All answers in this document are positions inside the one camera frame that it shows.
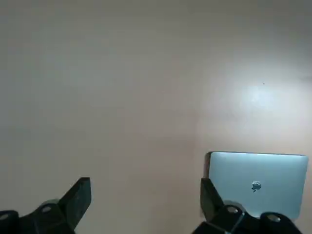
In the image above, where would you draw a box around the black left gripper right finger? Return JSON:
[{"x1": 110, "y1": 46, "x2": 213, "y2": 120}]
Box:
[{"x1": 192, "y1": 177, "x2": 303, "y2": 234}]

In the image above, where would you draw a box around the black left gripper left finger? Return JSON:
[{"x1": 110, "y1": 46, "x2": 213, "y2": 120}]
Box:
[{"x1": 0, "y1": 177, "x2": 92, "y2": 234}]

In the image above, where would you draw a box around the silver laptop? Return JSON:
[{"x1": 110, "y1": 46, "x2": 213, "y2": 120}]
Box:
[{"x1": 206, "y1": 151, "x2": 309, "y2": 220}]

